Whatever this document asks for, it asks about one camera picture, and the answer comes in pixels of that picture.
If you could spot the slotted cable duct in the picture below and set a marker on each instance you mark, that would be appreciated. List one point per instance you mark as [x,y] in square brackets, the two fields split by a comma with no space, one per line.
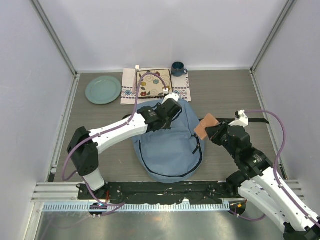
[185,206]

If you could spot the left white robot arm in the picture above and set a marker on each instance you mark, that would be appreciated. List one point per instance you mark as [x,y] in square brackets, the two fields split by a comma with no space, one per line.
[86,145]

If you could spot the blue student backpack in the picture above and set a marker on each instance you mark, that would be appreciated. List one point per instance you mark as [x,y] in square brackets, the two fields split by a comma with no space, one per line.
[172,155]

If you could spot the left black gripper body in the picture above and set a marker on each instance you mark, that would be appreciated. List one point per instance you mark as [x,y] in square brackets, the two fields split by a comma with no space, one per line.
[168,124]

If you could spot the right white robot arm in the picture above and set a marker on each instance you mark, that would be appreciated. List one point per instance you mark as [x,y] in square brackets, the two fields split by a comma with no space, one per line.
[258,181]

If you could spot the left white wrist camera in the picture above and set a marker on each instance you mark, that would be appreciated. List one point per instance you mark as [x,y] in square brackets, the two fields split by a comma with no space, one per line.
[171,95]

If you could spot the dark blue mug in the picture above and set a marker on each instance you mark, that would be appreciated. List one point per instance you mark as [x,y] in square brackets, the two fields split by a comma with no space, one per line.
[178,69]

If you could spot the white patterned placemat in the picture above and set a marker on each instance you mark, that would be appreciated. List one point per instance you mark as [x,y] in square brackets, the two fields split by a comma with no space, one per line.
[181,86]

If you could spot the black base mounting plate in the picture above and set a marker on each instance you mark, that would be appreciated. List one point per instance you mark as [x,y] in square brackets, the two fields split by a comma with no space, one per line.
[152,193]

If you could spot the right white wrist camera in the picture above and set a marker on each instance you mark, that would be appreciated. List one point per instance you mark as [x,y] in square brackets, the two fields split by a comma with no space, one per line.
[241,119]

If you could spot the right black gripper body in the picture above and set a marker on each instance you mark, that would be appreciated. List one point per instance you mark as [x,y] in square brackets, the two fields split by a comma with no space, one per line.
[224,142]

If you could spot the green round plate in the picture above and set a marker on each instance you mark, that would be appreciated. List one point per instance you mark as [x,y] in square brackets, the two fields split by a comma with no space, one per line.
[103,90]

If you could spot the white fork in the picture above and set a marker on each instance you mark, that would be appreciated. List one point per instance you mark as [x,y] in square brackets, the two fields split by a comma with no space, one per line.
[135,85]

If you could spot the square floral plate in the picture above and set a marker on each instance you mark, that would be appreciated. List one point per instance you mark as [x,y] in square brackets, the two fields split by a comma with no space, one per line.
[151,86]

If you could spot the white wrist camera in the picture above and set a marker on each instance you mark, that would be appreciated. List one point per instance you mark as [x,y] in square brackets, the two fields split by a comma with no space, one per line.
[171,95]
[241,119]

